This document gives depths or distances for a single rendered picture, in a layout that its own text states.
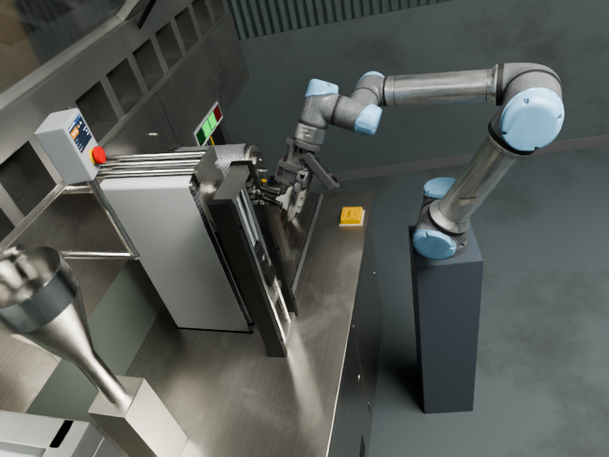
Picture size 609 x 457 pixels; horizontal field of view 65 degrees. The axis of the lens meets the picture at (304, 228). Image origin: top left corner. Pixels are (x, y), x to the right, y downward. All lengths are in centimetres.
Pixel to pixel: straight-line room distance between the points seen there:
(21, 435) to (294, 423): 79
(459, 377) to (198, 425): 108
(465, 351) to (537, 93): 107
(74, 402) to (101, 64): 87
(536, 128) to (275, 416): 89
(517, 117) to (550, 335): 159
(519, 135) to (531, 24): 214
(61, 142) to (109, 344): 74
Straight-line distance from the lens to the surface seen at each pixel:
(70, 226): 129
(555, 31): 328
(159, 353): 151
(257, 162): 142
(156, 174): 115
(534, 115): 108
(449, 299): 164
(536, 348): 247
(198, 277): 131
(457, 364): 195
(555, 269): 281
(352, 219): 167
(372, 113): 118
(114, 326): 145
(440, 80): 125
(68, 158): 85
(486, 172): 118
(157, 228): 123
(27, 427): 56
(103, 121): 151
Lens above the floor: 198
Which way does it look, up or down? 39 degrees down
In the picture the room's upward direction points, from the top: 14 degrees counter-clockwise
